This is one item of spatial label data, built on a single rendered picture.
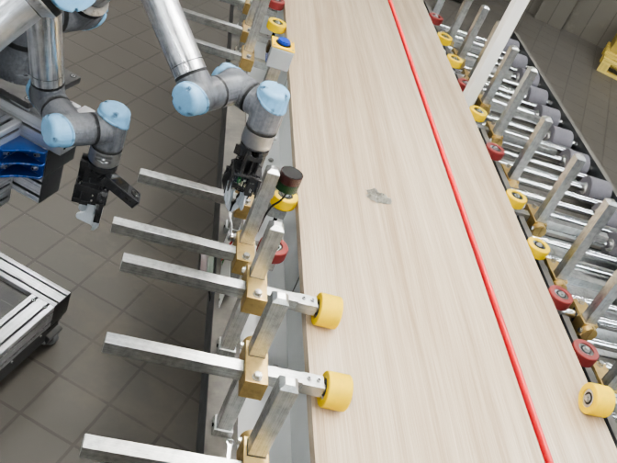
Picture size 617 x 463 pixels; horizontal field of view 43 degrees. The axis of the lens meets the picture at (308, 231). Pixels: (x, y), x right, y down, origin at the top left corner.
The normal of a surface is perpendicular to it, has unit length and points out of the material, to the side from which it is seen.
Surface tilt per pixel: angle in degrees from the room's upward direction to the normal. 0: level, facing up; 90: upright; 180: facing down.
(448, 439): 0
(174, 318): 0
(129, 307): 0
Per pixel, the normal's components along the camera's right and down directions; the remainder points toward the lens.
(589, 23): -0.35, 0.45
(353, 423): 0.34, -0.76
